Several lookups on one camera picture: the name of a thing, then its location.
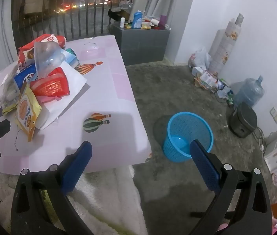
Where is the tall printed wallpaper roll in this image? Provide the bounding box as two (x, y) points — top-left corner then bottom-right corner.
(217, 13), (244, 75)

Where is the clear plastic bag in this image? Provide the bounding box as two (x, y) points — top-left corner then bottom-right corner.
(0, 64), (22, 108)

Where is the grey cabinet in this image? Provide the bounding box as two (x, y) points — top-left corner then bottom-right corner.
(109, 23), (170, 66)

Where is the white paper sheet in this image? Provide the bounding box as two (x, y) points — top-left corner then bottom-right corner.
(34, 60), (91, 130)

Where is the white fluffy blanket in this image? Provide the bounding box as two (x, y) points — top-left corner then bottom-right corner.
(0, 165), (149, 235)

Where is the white plastic bag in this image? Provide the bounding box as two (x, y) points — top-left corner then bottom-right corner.
(189, 47), (211, 70)

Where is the pink balloon-print tablecloth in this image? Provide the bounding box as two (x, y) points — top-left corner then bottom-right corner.
(0, 35), (152, 175)

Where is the pile of paper cartons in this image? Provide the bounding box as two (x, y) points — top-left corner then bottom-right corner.
(192, 67), (234, 101)

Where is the red white snack bag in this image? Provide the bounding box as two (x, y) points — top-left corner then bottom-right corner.
(18, 34), (67, 66)

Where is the small yellow green packet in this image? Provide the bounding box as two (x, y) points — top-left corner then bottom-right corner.
(2, 98), (21, 115)

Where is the clear bottle with blue label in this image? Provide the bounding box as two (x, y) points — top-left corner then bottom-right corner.
(13, 41), (66, 90)

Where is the red mesh packet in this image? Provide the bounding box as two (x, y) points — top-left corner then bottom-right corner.
(30, 67), (70, 98)

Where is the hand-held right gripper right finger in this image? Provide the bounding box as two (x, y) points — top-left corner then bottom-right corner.
(189, 139), (273, 235)

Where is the yellow snack packet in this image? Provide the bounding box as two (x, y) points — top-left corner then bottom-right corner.
(15, 83), (42, 142)

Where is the blue plastic wastebasket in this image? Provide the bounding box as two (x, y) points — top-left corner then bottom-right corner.
(163, 112), (214, 162)

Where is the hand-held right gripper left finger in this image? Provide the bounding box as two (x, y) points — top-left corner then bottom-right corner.
(10, 141), (93, 235)

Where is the blue detergent bottle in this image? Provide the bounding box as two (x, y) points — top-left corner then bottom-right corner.
(133, 10), (145, 29)

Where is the pile of small snack packets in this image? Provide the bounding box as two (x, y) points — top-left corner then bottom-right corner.
(125, 17), (161, 30)

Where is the black rice cooker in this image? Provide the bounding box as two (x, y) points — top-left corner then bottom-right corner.
(228, 102), (258, 139)

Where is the blue water jug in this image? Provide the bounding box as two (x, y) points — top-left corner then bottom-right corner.
(234, 76), (264, 108)

